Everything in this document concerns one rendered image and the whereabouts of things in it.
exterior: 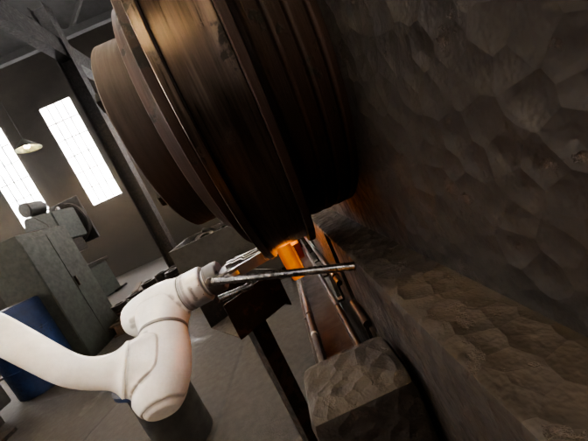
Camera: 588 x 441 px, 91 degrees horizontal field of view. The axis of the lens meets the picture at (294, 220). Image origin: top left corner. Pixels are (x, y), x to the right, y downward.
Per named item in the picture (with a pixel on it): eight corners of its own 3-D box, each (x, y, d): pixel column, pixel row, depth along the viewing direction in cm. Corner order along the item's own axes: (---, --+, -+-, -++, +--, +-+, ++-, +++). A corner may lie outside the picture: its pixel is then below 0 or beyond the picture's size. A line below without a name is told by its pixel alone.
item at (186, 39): (294, 219, 73) (210, 31, 65) (339, 290, 26) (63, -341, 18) (270, 229, 72) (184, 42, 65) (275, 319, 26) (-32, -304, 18)
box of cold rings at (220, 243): (285, 255, 379) (260, 199, 366) (295, 273, 298) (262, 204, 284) (213, 289, 370) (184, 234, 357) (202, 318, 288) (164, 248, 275)
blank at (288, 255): (277, 216, 77) (267, 221, 77) (276, 219, 62) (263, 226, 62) (304, 267, 78) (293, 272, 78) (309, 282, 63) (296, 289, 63)
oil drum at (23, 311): (96, 350, 335) (55, 283, 320) (59, 387, 276) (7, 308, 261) (49, 371, 333) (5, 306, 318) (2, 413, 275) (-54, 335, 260)
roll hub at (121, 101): (236, 204, 61) (175, 75, 57) (211, 226, 34) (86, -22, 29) (213, 215, 61) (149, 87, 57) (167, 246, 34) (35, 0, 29)
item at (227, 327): (310, 409, 128) (240, 268, 116) (354, 437, 107) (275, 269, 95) (276, 449, 116) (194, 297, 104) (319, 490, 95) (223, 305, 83)
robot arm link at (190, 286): (191, 317, 66) (214, 304, 66) (171, 283, 64) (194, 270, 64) (200, 300, 75) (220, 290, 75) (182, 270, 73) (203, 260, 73)
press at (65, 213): (59, 320, 659) (-10, 213, 613) (96, 296, 772) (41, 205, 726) (108, 300, 638) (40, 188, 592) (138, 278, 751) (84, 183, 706)
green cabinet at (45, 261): (53, 376, 310) (-28, 255, 284) (93, 340, 379) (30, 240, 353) (95, 358, 310) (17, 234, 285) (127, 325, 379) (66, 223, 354)
